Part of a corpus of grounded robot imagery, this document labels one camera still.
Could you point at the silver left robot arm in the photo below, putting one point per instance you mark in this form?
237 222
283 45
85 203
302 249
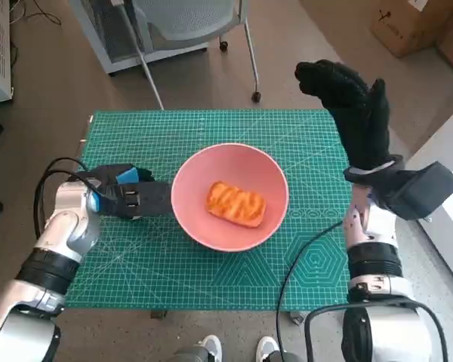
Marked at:
64 222

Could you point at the white ledge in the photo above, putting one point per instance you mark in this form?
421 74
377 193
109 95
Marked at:
451 139

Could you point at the green cutting mat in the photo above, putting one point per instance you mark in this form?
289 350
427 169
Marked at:
143 271

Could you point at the white shoe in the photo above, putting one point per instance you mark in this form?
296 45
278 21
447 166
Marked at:
211 347
268 348

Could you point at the grey robot leg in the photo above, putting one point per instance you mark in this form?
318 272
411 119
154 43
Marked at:
190 356
283 357

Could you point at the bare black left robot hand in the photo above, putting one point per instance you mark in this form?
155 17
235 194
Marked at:
151 198

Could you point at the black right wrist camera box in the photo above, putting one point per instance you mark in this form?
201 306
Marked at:
419 196

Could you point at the metal table clamp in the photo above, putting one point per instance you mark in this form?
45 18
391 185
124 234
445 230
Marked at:
297 318

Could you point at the grey robot left leg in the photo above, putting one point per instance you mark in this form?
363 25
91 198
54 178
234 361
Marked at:
190 356

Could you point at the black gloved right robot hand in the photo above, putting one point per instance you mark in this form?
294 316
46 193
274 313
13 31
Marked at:
362 113

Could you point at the grey robot right leg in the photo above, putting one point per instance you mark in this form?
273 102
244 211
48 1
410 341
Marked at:
283 357

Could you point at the large cardboard box with print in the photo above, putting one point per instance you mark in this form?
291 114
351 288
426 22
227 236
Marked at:
407 22

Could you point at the grey mesh chair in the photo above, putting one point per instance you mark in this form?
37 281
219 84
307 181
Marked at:
188 19

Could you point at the pink bowl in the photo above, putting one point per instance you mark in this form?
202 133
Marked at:
196 211

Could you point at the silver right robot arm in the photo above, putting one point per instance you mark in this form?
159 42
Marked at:
373 230

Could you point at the rectangular striped bread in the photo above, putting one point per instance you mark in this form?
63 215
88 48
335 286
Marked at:
236 203

